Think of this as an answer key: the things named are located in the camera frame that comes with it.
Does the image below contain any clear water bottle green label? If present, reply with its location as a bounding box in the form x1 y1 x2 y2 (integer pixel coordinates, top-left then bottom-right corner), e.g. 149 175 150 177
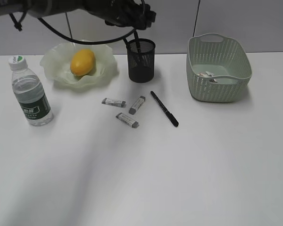
8 55 54 126

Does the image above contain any pale green plastic basket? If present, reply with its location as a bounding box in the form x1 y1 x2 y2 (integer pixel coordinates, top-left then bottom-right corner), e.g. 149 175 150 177
186 33 252 103

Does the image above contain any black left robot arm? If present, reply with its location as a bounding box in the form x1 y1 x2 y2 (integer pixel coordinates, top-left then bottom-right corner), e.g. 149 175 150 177
0 0 156 30

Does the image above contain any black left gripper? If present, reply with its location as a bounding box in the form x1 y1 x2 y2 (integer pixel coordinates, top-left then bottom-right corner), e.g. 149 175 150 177
84 0 156 30

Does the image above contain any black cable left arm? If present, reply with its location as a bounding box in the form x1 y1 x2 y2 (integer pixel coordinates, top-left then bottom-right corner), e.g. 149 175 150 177
8 0 147 45

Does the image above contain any pale green wavy glass plate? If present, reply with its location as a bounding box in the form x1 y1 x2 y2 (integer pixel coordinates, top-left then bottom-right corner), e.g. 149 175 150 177
40 42 118 90

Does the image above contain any white waste paper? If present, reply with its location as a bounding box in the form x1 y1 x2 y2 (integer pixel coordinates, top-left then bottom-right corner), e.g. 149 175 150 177
198 71 217 83

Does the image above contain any black marker pen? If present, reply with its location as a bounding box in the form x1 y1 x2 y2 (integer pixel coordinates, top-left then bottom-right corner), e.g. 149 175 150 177
133 30 141 53
123 37 144 69
150 91 179 127

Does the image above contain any black mesh pen holder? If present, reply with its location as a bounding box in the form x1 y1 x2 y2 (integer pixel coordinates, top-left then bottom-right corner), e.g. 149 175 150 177
128 38 156 83

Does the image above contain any yellow mango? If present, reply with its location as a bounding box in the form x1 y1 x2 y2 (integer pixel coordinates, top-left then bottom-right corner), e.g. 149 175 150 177
70 49 95 77

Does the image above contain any grey white eraser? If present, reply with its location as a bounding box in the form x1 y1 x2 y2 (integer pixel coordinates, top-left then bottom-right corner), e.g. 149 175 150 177
116 113 139 129
129 96 146 115
102 98 126 108

